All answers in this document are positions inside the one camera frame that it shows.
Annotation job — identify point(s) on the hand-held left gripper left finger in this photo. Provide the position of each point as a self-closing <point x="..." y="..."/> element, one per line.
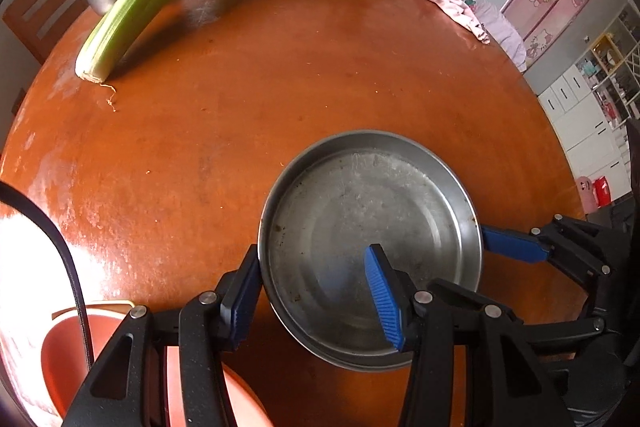
<point x="242" y="307"/>

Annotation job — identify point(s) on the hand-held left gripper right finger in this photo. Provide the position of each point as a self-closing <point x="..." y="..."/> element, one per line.
<point x="385" y="302"/>

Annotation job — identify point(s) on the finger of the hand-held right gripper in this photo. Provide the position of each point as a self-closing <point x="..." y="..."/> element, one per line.
<point x="575" y="332"/>
<point x="510" y="244"/>

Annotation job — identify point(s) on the orange plastic bowl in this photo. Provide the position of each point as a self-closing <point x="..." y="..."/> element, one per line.
<point x="60" y="357"/>
<point x="240" y="397"/>

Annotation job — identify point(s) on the round steel plate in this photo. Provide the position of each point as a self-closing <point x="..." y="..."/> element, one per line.
<point x="350" y="217"/>

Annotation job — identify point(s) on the pink toy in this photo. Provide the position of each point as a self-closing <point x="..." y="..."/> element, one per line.
<point x="584" y="192"/>

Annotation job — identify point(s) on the red bag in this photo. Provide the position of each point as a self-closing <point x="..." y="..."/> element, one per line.
<point x="601" y="192"/>

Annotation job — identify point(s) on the white storage cabinet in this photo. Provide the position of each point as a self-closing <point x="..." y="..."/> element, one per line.
<point x="575" y="117"/>

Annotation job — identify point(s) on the lilac bedding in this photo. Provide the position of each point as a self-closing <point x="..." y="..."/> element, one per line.
<point x="505" y="37"/>

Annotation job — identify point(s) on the pink cloth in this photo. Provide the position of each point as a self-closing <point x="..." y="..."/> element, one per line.
<point x="460" y="9"/>

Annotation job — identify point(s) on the slatted wooden chair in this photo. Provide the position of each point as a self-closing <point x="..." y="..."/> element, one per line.
<point x="30" y="7"/>

